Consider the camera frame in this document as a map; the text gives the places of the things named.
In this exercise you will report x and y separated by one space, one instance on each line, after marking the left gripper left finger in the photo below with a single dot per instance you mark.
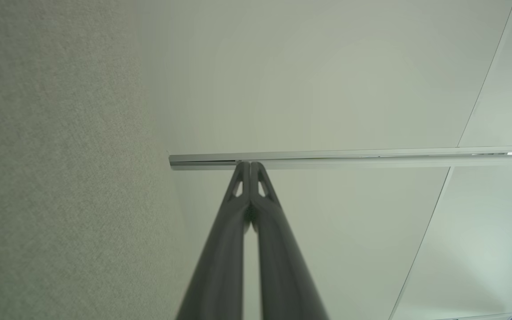
225 249

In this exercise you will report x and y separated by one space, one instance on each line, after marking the grey metal frame post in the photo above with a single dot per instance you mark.
371 158

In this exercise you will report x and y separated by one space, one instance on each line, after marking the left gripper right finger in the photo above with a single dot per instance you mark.
278 258

